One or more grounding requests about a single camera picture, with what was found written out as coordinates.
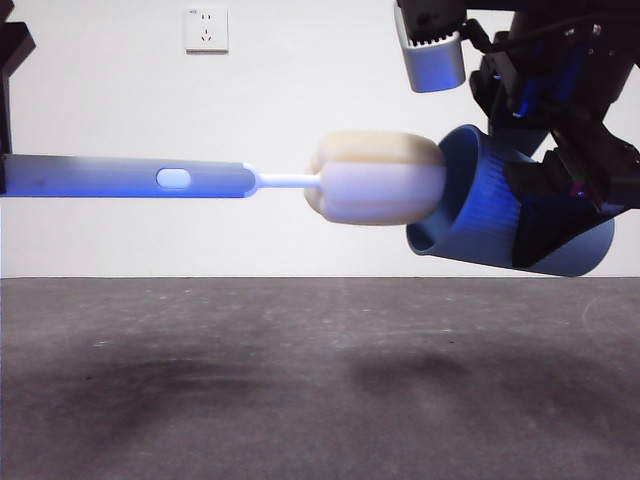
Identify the pale grey right wrist camera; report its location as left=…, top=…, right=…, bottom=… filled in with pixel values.
left=393, top=3, right=467, bottom=94

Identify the grey-handled sponge cup brush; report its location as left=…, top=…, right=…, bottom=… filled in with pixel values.
left=0, top=129, right=448, bottom=227

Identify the white wall socket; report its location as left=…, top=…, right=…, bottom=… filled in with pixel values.
left=184, top=6, right=230, bottom=55

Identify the blue ribbed plastic cup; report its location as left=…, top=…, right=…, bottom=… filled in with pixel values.
left=405, top=123, right=615, bottom=278

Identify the black right camera cable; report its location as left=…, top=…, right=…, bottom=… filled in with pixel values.
left=462, top=17, right=601, bottom=54

